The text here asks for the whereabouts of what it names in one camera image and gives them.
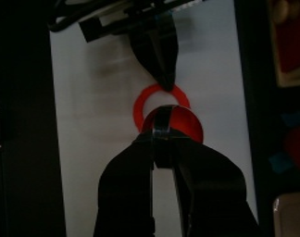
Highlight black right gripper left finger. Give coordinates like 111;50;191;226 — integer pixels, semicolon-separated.
91;131;157;237

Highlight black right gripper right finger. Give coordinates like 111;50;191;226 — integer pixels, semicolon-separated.
170;129;262;237

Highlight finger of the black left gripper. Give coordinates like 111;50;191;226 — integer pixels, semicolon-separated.
158;15;179;93
129;21;169;91

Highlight red dough ring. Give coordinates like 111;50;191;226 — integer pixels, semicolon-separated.
131;82;191;132

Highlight red dough disc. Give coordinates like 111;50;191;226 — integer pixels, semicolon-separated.
142;105;205;144

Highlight round metal dough cutter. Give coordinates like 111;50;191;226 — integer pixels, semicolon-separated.
141;104;206;170

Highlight wooden drawer box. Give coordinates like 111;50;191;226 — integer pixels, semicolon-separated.
266;0;300;89

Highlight beige plastic tray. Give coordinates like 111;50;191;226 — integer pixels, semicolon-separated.
273;191;300;237

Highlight white cutting board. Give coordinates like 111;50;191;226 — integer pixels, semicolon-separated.
48;0;258;237

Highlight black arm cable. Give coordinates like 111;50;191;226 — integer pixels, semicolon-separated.
46;0;117;33

